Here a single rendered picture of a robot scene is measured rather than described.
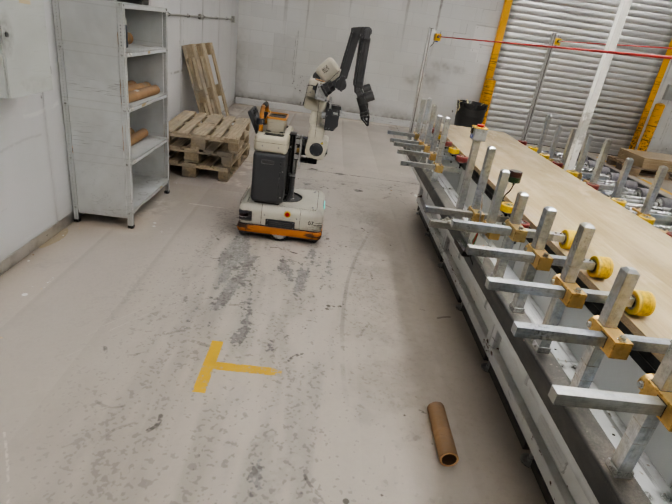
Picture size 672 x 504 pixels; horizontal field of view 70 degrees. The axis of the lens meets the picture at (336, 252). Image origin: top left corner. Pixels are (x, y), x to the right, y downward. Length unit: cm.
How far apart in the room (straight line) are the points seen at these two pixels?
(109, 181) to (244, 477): 254
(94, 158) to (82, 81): 52
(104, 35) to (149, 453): 263
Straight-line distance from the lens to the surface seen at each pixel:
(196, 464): 211
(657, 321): 183
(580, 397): 119
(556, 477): 220
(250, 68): 995
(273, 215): 378
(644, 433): 139
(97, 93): 381
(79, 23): 380
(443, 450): 222
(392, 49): 985
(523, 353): 184
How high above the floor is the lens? 159
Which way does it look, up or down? 25 degrees down
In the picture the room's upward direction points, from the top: 8 degrees clockwise
